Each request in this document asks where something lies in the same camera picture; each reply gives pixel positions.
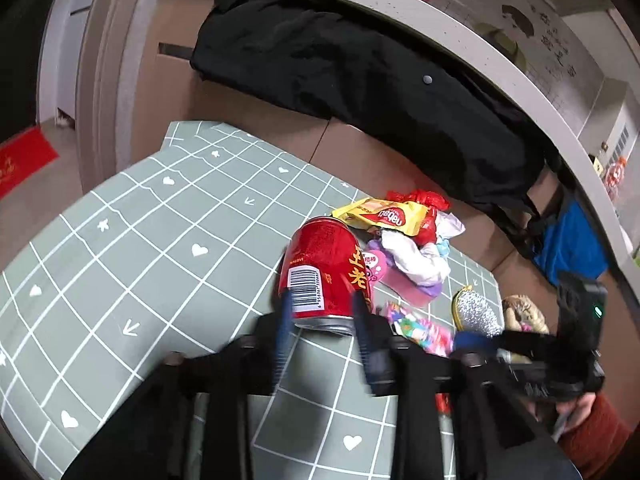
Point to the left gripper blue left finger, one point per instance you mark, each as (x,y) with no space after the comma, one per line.
(284,325)

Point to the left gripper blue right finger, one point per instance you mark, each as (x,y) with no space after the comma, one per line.
(373,336)

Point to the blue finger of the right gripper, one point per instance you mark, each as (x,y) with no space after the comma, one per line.
(475,342)

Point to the red drink can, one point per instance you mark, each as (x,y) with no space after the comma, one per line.
(322,268)

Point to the white tissue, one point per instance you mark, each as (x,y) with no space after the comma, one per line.
(425,267)

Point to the white blue plastic bag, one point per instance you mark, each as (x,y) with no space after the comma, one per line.
(447,227)

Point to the yellow snack wrapper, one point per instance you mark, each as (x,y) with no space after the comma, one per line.
(373,213)

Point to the red fuzzy sleeve forearm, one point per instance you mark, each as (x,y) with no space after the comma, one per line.
(595,445)

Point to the right hand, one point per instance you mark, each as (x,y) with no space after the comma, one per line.
(565,416)

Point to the colorful candy wrapper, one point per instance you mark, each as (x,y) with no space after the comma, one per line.
(431,337)

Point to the silver glitter scrubber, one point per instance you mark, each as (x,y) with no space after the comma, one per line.
(472,313)

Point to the pink round sticker pack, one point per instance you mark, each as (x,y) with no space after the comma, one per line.
(376,265)

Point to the green grid tablecloth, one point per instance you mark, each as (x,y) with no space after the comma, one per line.
(180,252)

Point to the blue towel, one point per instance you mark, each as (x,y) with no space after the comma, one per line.
(571,245)

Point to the red plastic bag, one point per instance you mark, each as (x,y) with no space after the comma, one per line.
(434,204)

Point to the black jacket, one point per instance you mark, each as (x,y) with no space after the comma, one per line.
(326,59)

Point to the red floor mat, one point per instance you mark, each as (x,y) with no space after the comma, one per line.
(22,156)

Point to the wall sticker boy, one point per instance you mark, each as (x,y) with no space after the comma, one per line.
(504,37)

